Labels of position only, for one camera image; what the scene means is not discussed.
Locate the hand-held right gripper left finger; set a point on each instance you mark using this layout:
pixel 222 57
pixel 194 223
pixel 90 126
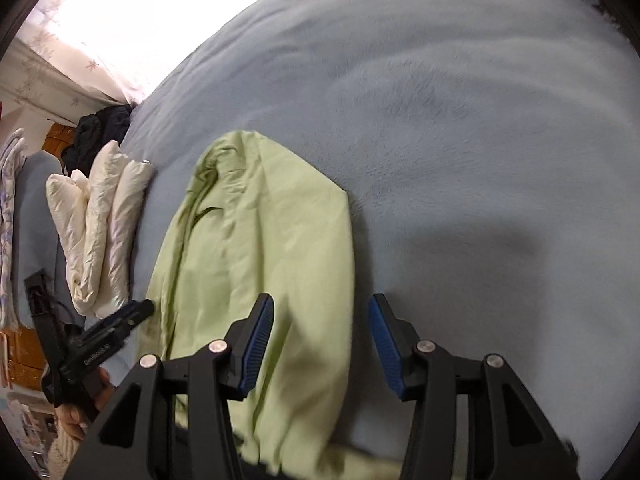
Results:
pixel 255 347

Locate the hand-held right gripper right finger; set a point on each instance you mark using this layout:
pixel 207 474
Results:
pixel 387 350

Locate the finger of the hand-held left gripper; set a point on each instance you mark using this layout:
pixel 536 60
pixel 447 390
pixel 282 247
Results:
pixel 130 315

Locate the green and black jacket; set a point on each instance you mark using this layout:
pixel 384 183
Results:
pixel 270 240

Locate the person's left hand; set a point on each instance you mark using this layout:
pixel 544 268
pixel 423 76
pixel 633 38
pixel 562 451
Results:
pixel 72 420

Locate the orange wooden headboard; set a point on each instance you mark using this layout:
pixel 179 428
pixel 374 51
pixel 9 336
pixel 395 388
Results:
pixel 22 357

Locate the cream puffer jacket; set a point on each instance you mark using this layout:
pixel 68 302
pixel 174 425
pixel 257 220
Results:
pixel 100 225

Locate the grey blue pillows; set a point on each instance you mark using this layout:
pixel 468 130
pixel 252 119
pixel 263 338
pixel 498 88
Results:
pixel 37 220

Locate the floral quilt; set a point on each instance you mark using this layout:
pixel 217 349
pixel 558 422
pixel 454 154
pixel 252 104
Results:
pixel 9 220

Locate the black knit garment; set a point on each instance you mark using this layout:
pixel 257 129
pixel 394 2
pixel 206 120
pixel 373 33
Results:
pixel 97 135

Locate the grey-blue bed blanket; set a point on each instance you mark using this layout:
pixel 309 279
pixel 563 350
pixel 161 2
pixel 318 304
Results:
pixel 450 160

